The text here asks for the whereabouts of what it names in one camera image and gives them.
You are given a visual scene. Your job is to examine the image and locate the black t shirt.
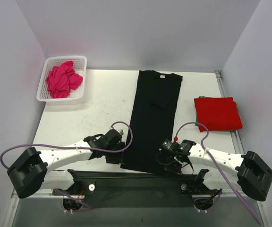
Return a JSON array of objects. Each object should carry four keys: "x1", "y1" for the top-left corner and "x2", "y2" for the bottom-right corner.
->
[{"x1": 120, "y1": 70, "x2": 183, "y2": 175}]

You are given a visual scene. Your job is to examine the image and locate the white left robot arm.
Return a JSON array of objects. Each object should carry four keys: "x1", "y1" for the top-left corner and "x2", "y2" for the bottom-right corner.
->
[{"x1": 7, "y1": 129, "x2": 125, "y2": 199}]

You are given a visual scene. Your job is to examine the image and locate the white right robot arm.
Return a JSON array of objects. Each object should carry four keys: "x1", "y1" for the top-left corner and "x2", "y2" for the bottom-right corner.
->
[{"x1": 160, "y1": 140, "x2": 272, "y2": 201}]

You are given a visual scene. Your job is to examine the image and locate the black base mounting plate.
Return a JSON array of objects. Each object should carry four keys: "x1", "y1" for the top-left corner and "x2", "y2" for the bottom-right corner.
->
[{"x1": 53, "y1": 169, "x2": 222, "y2": 212}]

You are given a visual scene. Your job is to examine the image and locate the red folded t shirt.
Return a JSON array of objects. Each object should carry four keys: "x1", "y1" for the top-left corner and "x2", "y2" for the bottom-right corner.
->
[{"x1": 194, "y1": 97, "x2": 243, "y2": 132}]

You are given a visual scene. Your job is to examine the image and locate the white plastic basket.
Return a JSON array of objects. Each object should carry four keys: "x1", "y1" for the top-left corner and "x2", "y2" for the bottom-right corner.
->
[{"x1": 36, "y1": 55, "x2": 87, "y2": 105}]

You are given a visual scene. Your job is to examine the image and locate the pink t shirt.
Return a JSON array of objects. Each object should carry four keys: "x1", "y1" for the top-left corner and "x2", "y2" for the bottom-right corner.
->
[{"x1": 45, "y1": 61, "x2": 83, "y2": 99}]

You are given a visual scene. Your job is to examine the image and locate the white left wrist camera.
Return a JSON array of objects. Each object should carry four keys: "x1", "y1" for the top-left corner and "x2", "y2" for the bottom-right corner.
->
[{"x1": 117, "y1": 129, "x2": 124, "y2": 136}]

